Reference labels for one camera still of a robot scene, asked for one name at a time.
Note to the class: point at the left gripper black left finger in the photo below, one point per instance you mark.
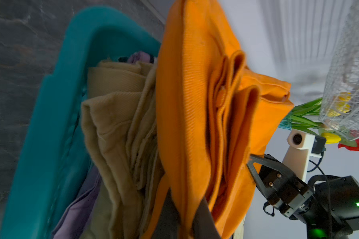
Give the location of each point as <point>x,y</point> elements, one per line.
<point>169,220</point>

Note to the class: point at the khaki pants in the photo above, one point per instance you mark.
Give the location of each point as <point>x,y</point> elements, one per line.
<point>119,143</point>

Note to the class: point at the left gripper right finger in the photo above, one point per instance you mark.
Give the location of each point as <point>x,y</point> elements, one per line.
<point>203,223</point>

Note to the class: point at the white wire wall shelf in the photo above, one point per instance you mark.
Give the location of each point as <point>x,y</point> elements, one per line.
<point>343,75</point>

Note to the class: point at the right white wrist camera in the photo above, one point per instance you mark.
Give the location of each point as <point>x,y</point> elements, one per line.
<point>302,146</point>

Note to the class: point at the purple pants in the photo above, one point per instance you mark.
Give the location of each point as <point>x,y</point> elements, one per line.
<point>77,206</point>

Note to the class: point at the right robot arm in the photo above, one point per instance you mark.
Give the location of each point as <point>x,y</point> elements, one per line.
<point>328,205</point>

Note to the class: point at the artificial flower bouquet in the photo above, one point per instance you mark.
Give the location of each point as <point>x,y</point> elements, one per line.
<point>305,117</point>

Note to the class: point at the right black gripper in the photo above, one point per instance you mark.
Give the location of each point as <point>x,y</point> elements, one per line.
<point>282,190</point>

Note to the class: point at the orange pants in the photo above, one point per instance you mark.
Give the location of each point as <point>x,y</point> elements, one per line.
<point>213,112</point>

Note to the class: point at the teal plastic basket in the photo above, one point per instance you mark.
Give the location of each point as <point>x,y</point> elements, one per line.
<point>54,161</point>

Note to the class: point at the glass vase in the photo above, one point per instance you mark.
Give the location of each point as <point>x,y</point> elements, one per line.
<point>286,123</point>

